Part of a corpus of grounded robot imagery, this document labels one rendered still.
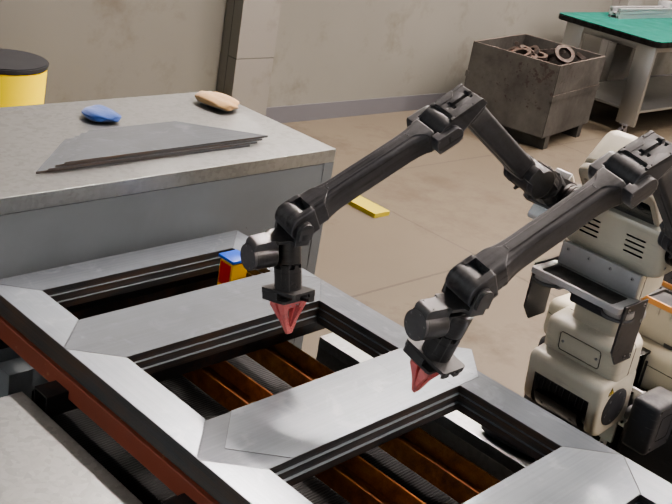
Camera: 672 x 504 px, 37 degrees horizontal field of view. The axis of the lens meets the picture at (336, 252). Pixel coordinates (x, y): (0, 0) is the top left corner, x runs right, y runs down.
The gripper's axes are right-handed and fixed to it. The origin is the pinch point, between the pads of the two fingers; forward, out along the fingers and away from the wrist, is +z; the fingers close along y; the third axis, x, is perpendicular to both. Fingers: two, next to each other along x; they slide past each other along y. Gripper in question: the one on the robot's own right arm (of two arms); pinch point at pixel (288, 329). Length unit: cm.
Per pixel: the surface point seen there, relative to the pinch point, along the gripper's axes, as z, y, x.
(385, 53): -37, -347, 416
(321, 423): 12.9, 18.9, -9.0
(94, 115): -37, -98, 17
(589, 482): 23, 60, 23
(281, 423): 12.0, 15.0, -15.9
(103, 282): -3, -52, -12
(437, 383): 13.1, 21.0, 24.3
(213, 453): 12.3, 15.7, -33.1
